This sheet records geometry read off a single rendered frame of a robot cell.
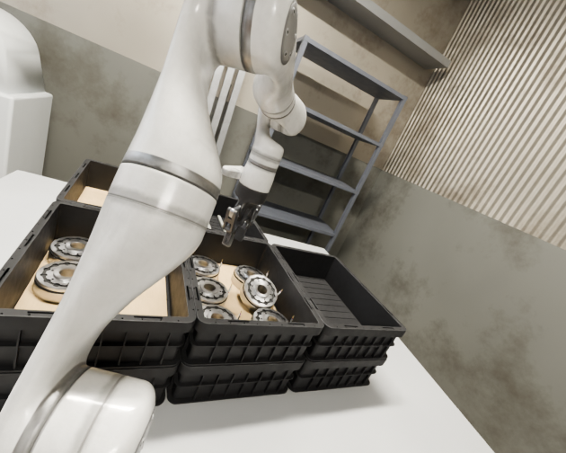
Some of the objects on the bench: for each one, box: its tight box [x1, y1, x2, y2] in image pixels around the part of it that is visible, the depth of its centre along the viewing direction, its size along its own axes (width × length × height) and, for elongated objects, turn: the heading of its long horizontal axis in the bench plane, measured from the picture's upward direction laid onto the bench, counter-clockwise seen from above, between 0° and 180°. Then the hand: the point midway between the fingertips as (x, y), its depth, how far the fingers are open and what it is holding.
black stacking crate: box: [166, 347, 305, 404], centre depth 80 cm, size 40×30×12 cm
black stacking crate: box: [287, 353, 387, 393], centre depth 95 cm, size 40×30×12 cm
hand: (234, 237), depth 72 cm, fingers open, 5 cm apart
